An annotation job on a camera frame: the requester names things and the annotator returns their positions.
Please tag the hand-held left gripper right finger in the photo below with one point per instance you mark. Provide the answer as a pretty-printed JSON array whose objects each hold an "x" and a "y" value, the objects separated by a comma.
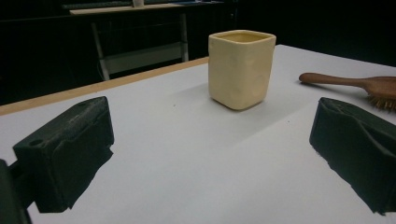
[{"x": 358, "y": 146}]

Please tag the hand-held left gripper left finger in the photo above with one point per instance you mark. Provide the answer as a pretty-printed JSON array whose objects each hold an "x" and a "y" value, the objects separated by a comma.
[{"x": 65, "y": 149}]

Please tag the cream square ceramic cup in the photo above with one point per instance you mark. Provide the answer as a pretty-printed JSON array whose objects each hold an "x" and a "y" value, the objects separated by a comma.
[{"x": 239, "y": 71}]

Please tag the wooden hairbrush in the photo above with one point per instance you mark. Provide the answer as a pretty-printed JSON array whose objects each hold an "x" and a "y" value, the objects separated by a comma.
[{"x": 367, "y": 85}]

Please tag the background table with metal legs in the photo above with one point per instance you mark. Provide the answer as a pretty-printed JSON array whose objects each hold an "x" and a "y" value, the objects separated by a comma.
[{"x": 140, "y": 46}]

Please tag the white cup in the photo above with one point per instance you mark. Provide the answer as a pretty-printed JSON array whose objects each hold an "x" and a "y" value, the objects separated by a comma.
[{"x": 138, "y": 3}]

